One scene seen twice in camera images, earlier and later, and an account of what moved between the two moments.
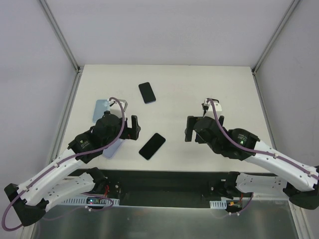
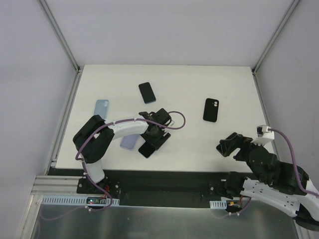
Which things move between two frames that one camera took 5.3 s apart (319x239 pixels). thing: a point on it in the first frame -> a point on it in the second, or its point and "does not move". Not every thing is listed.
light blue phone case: (101, 106) does not move
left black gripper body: (130, 131) -> (156, 141)
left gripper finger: (133, 132) -> (166, 136)
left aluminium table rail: (67, 115) does not move
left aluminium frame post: (55, 23) does not move
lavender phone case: (109, 151) -> (129, 142)
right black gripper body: (190, 124) -> (239, 146)
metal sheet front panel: (264, 219) does not move
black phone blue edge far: (146, 92) does not move
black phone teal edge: (152, 146) does not move
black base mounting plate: (167, 188) does not move
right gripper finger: (191, 121) -> (228, 146)
